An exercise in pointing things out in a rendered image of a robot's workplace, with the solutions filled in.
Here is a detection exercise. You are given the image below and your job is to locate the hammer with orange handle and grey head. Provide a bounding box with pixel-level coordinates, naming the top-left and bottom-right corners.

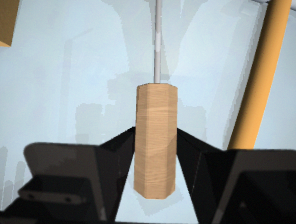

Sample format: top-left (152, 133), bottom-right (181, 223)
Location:
top-left (227, 0), bottom-right (296, 150)

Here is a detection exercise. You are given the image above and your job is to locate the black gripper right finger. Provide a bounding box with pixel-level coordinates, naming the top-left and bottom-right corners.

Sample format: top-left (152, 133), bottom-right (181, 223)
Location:
top-left (177, 128), bottom-right (296, 224)

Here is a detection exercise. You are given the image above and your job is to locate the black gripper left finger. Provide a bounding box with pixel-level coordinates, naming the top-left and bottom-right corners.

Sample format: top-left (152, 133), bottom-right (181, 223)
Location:
top-left (24, 126), bottom-right (135, 222)

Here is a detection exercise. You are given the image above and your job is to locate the wooden-handled metal rod tool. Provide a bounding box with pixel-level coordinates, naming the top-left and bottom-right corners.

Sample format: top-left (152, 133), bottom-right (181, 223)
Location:
top-left (133, 0), bottom-right (178, 200)

